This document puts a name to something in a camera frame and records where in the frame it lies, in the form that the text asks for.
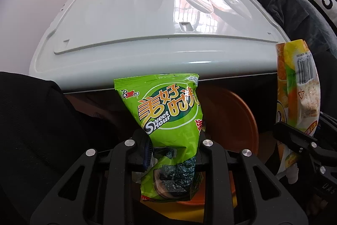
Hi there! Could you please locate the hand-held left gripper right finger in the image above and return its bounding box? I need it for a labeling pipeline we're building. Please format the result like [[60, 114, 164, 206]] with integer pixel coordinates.
[[196, 135, 308, 225]]

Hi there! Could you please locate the yellow plastic container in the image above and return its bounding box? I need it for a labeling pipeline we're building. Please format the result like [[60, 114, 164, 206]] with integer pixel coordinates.
[[139, 201, 237, 225]]

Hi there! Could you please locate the brown round plate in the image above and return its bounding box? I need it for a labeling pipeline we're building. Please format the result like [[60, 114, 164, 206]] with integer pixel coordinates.
[[141, 85, 260, 208]]

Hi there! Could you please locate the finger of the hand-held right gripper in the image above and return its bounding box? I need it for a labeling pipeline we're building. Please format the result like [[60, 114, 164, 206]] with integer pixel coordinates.
[[317, 112, 337, 134], [272, 121, 337, 171]]

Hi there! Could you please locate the black cloth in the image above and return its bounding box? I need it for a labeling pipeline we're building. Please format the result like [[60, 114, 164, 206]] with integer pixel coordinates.
[[0, 71, 144, 225]]

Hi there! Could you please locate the green snack packet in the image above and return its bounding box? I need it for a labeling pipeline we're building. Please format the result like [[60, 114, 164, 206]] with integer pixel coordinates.
[[114, 73, 204, 203]]

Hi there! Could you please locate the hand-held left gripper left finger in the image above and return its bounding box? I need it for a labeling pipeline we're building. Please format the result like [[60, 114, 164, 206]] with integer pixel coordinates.
[[32, 130, 156, 225]]

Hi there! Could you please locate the orange yellow snack packet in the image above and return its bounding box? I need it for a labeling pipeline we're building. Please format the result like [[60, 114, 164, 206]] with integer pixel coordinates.
[[275, 40, 321, 185]]

